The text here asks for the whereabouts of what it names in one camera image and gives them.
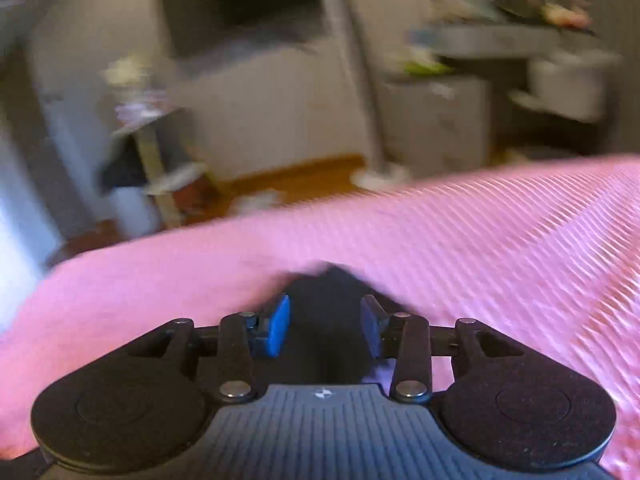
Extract pink ribbed bedspread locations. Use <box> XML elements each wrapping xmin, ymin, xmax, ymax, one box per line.
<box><xmin>1</xmin><ymin>156</ymin><xmax>639</xmax><ymax>479</ymax></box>

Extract black pants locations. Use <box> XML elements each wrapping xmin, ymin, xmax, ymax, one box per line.
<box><xmin>282</xmin><ymin>263</ymin><xmax>417</xmax><ymax>386</ymax></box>

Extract small round side table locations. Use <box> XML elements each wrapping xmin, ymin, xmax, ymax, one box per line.
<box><xmin>98</xmin><ymin>54</ymin><xmax>208</xmax><ymax>229</ymax></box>

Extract wall-mounted black television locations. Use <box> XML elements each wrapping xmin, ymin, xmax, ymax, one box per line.
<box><xmin>157</xmin><ymin>0</ymin><xmax>320</xmax><ymax>60</ymax></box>

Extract white floor lamp stand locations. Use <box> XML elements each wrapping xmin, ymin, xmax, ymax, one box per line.
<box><xmin>320</xmin><ymin>0</ymin><xmax>410</xmax><ymax>192</ymax></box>

